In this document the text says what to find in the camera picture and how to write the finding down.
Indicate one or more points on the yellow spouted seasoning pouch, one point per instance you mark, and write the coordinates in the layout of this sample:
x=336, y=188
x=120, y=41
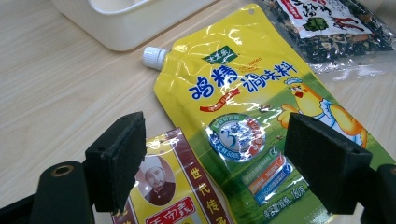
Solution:
x=224, y=62

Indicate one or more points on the yellow and red seasoning box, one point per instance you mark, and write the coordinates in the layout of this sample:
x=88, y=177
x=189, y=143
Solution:
x=186, y=186

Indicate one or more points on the clear bag of dark dried food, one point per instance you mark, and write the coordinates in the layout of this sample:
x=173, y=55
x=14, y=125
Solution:
x=336, y=40

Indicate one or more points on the white plastic container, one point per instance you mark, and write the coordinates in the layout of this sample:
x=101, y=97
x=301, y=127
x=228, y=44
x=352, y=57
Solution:
x=124, y=28

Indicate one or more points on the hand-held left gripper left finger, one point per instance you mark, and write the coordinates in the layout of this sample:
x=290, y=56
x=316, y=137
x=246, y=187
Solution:
x=115, y=161

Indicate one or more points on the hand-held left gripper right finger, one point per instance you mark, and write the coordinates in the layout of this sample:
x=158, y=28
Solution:
x=327, y=161

